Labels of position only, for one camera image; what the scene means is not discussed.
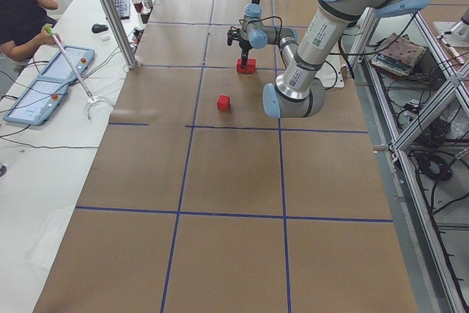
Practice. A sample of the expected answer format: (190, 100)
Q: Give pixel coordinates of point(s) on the red block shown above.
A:
(223, 103)
(240, 67)
(250, 66)

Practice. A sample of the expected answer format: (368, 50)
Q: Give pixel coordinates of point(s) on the metal cup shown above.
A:
(147, 4)

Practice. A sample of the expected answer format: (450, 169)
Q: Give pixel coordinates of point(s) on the black computer mouse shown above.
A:
(98, 28)

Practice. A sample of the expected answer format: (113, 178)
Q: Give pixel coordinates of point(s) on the stack of books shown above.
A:
(397, 55)

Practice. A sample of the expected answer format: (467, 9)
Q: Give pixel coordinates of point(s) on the upper teach pendant tablet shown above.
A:
(58, 69)

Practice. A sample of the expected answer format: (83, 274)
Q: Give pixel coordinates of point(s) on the teach pendant tablet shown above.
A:
(37, 103)
(58, 69)

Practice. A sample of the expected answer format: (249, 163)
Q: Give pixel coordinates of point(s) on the lower teach pendant tablet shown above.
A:
(37, 103)

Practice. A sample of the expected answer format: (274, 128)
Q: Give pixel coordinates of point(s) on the seated person black shirt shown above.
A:
(23, 27)

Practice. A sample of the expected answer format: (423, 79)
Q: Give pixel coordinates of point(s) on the aluminium frame post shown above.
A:
(119, 32)

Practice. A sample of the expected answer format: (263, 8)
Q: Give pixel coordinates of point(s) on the metal rod green handle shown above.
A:
(92, 99)

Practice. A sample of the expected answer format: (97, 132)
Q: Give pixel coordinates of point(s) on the aluminium table frame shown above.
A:
(421, 124)

